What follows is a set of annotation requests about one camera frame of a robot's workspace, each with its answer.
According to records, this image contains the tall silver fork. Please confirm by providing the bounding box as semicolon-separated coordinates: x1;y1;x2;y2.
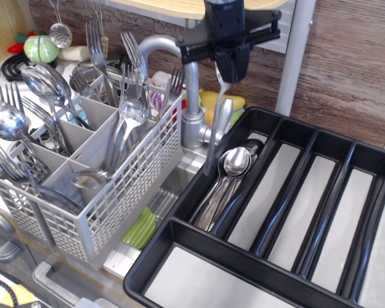
121;32;148;85

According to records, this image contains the green toy cabbage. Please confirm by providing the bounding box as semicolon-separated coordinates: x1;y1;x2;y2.
24;35;59;64

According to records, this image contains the grey metal pole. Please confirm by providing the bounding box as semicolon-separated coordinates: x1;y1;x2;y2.
275;0;316;116

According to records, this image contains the grey plastic cutlery basket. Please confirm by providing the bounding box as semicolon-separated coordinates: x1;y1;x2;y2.
0;72;184;271

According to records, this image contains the silver sink faucet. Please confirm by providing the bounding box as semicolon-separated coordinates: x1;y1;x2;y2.
139;35;234;148

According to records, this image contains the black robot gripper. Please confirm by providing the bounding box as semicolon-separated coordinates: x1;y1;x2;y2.
176;1;282;83

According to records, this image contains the large silver spoon left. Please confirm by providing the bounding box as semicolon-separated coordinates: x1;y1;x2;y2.
0;100;51;182

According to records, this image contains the spoon lying front basket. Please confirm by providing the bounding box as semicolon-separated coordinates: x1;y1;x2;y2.
70;169;113;189

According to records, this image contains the fork right basket edge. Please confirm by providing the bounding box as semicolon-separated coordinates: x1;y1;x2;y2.
160;65;186;118

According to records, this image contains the wooden round shelf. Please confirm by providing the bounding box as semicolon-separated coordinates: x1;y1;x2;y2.
107;0;287;19

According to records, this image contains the yellow toy fruit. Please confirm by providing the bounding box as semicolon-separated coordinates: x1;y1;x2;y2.
199;89;246;111

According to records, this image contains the large spoon centre basket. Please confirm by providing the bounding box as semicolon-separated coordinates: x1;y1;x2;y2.
106;99;147;174

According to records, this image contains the top spoon in tray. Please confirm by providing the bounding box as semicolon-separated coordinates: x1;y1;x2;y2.
195;147;251;231

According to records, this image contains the green toy vegetable in sink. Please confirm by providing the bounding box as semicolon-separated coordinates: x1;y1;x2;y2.
121;207;157;250

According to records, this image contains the small silver teaspoon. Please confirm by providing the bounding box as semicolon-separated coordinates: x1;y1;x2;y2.
203;62;231;176

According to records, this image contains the fork cluster front left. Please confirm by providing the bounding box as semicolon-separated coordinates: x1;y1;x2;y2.
0;146;51;197

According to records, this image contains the black cutlery tray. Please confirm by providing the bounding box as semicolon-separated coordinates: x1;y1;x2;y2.
123;107;385;307

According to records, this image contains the silver spoon back left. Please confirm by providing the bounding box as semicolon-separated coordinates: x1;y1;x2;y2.
21;67;72;156

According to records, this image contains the red toy pepper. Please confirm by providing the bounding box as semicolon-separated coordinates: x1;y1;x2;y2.
7;31;39;54

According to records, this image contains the fork far left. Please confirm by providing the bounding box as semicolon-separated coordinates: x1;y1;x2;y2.
0;83;25;114

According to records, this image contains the fork back compartment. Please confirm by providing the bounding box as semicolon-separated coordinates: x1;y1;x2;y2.
85;21;119;107

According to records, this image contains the black stove burner coil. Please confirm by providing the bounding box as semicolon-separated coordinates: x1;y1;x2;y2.
0;53;47;83

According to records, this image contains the small metal strainer ladle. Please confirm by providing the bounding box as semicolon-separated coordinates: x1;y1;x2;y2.
49;1;73;49

